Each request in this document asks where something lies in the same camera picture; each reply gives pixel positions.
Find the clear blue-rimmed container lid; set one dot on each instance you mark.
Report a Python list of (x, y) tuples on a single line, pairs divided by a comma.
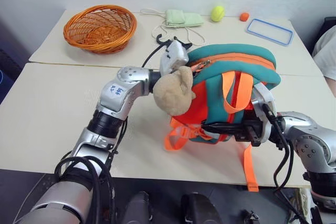
[(270, 39)]

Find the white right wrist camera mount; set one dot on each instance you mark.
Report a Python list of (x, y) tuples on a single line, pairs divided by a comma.
[(265, 98)]

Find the person in white clothing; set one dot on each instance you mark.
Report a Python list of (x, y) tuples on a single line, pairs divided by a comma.
[(326, 51)]

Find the yellow tennis ball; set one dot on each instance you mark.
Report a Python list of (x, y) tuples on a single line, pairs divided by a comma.
[(217, 13)]

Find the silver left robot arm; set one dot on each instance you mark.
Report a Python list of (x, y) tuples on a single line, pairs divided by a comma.
[(115, 95)]

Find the orange woven basket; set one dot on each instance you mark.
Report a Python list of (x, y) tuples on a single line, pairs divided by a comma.
[(101, 28)]

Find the dark rounded shape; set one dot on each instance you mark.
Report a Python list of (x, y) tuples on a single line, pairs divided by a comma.
[(200, 208), (137, 208)]

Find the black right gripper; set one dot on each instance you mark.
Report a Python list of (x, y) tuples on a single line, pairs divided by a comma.
[(249, 129)]

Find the orange and teal backpack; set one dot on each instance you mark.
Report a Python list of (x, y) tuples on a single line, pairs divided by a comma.
[(231, 82)]

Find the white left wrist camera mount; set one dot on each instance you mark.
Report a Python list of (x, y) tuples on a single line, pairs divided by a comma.
[(173, 55)]

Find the small dark bracket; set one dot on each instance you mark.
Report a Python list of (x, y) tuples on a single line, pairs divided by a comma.
[(250, 217)]

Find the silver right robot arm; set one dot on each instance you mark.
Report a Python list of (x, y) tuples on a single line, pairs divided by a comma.
[(312, 140)]

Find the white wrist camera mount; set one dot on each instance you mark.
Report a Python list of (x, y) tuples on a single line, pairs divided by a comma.
[(265, 98), (173, 55)]

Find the light green folded cloth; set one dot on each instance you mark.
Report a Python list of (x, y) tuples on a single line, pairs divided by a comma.
[(183, 19)]

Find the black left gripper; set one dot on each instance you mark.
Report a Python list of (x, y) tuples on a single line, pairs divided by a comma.
[(188, 45)]

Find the black chair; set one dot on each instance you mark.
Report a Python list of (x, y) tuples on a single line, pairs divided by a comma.
[(326, 24)]

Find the small orange ball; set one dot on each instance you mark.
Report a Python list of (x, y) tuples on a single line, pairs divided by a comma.
[(244, 16)]

